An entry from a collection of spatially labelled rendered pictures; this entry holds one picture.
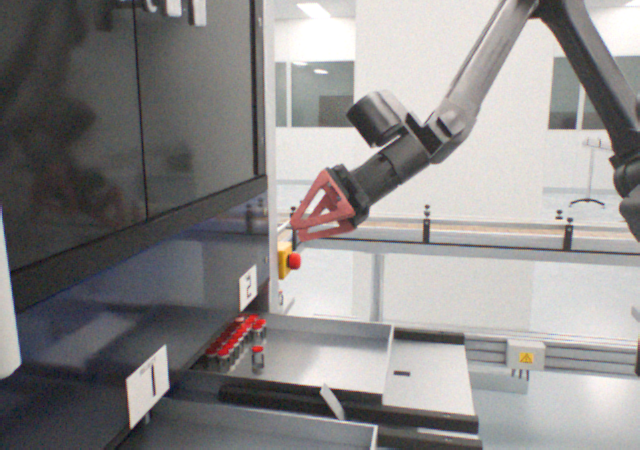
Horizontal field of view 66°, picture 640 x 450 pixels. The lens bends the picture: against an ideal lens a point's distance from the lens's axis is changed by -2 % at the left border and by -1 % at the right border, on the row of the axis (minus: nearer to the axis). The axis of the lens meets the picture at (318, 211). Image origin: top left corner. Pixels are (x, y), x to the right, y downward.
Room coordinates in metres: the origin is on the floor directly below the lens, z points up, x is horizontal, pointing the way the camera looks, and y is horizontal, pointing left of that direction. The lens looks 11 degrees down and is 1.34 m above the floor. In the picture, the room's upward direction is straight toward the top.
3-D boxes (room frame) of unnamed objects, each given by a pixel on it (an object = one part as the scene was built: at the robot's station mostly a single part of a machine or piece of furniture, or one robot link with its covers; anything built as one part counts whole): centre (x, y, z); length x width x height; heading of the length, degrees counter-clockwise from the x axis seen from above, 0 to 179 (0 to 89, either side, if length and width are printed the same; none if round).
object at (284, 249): (1.11, 0.10, 0.99); 0.08 x 0.07 x 0.07; 78
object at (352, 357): (0.84, 0.04, 0.90); 0.34 x 0.26 x 0.04; 78
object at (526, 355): (1.59, -0.72, 0.50); 0.12 x 0.05 x 0.09; 78
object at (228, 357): (0.86, 0.15, 0.91); 0.18 x 0.02 x 0.05; 168
